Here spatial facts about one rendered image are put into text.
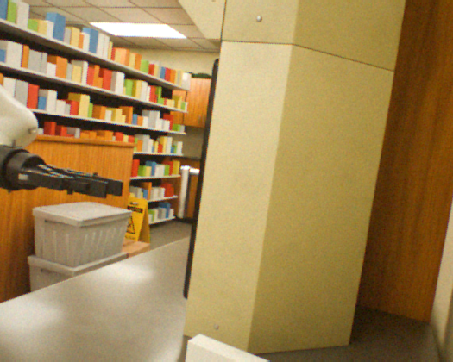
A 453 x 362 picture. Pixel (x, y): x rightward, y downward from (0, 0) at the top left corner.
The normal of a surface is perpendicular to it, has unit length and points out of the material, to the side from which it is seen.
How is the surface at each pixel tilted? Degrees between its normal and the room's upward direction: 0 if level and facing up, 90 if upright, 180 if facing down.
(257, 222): 90
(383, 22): 90
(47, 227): 95
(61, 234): 95
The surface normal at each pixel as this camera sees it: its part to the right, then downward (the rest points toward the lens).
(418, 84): -0.36, 0.03
